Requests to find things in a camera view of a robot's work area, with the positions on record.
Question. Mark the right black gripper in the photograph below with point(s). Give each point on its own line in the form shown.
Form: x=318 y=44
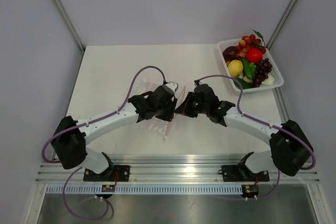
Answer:
x=185 y=109

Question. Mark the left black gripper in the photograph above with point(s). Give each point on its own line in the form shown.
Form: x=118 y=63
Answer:
x=169 y=115

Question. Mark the clear zip top bag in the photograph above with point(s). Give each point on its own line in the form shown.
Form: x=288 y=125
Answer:
x=157 y=126

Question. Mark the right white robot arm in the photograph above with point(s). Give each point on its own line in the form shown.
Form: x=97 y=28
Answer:
x=289 y=147

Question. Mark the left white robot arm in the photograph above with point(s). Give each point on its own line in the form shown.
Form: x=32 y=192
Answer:
x=71 y=138

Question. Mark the green cucumber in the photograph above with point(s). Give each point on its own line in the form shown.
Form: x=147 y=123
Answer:
x=243 y=84

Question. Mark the yellow lemon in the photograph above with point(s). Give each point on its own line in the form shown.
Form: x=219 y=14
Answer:
x=235 y=68

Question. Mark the white garlic bulb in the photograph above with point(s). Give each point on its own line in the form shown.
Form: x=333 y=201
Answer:
x=247 y=80

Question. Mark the dark red apple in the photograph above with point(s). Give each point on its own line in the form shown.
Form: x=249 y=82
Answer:
x=230 y=53

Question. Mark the green pepper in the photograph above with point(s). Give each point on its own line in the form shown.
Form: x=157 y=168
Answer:
x=246 y=68

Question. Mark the purple grape bunch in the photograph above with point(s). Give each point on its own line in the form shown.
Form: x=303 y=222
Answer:
x=263 y=69

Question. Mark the strawberry bunch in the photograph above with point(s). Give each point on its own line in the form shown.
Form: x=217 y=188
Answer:
x=253 y=41

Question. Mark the white plastic basket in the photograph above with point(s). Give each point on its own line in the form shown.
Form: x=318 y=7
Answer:
x=275 y=73

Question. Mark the right small circuit board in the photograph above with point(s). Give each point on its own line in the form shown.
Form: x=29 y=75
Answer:
x=250 y=190

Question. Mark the small circuit board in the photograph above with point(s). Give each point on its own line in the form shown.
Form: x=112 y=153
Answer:
x=108 y=188
x=250 y=190

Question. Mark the left small circuit board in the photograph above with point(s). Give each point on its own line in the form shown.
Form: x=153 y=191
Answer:
x=108 y=188

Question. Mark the aluminium mounting rail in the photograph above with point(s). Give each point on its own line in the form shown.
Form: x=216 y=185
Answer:
x=171 y=169

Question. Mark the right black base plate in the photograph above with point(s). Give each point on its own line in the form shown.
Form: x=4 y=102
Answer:
x=236 y=173

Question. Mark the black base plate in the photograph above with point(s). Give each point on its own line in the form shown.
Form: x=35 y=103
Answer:
x=236 y=173
x=120 y=173

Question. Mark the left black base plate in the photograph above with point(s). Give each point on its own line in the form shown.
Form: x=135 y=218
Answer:
x=120 y=173

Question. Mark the white slotted cable duct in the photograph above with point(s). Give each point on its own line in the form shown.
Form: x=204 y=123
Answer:
x=123 y=189

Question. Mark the left aluminium frame post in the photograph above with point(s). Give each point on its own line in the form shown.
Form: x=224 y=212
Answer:
x=69 y=25

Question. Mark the aluminium frame post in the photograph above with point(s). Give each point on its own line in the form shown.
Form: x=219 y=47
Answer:
x=69 y=25
x=288 y=10

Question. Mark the right aluminium frame post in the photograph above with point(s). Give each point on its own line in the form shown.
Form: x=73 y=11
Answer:
x=288 y=10

